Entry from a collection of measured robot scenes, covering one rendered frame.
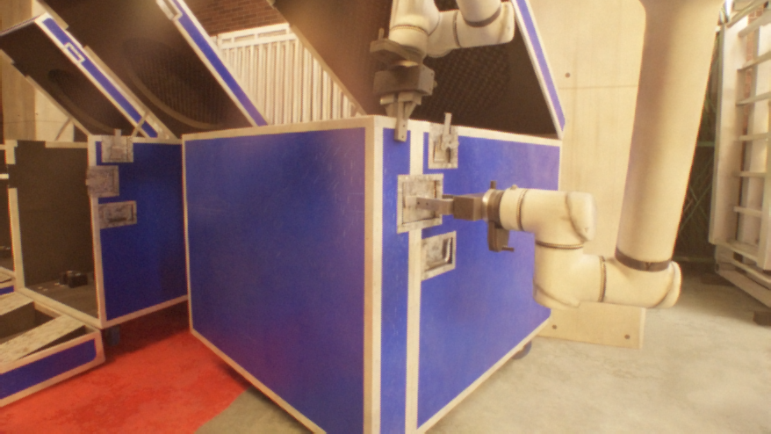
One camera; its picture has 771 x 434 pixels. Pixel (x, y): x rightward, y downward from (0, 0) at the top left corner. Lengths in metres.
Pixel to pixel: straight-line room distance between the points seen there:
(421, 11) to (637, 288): 0.67
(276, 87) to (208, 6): 2.77
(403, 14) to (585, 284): 0.63
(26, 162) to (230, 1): 3.91
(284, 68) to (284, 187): 2.80
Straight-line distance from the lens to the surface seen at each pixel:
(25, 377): 1.94
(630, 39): 2.09
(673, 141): 0.68
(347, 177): 0.83
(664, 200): 0.71
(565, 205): 0.74
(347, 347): 0.93
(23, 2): 5.12
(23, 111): 4.98
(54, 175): 2.74
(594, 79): 2.03
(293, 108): 3.54
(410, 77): 0.81
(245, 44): 4.03
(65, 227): 2.78
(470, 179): 1.08
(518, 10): 1.42
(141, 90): 2.90
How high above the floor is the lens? 0.87
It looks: 5 degrees down
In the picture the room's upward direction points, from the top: 1 degrees clockwise
